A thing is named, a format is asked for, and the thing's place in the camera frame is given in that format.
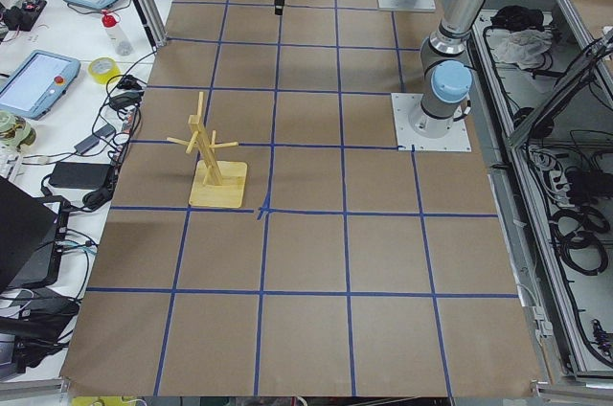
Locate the clear bottle red cap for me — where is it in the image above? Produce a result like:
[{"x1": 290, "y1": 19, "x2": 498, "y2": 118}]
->
[{"x1": 102, "y1": 11, "x2": 133, "y2": 56}]

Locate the yellow tape roll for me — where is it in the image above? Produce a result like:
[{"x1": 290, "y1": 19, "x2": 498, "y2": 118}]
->
[{"x1": 88, "y1": 56, "x2": 121, "y2": 84}]

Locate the wooden mug tree stand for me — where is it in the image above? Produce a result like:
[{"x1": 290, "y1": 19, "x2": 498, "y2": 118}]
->
[{"x1": 167, "y1": 92, "x2": 248, "y2": 209}]

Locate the white crumpled cloth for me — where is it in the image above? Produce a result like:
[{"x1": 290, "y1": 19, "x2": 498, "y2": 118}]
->
[{"x1": 493, "y1": 30, "x2": 553, "y2": 69}]

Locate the blue teach pendant lower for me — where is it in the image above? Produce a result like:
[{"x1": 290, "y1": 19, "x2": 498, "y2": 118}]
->
[{"x1": 1, "y1": 50, "x2": 80, "y2": 120}]

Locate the black power adapter brick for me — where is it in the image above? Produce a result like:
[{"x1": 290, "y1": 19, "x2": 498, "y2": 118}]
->
[{"x1": 49, "y1": 162, "x2": 112, "y2": 190}]

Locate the black laptop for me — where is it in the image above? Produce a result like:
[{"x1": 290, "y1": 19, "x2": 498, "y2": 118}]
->
[{"x1": 1, "y1": 178, "x2": 69, "y2": 291}]

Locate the black cable bundle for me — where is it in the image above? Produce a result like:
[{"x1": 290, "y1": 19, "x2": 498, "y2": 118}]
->
[{"x1": 550, "y1": 209, "x2": 612, "y2": 278}]

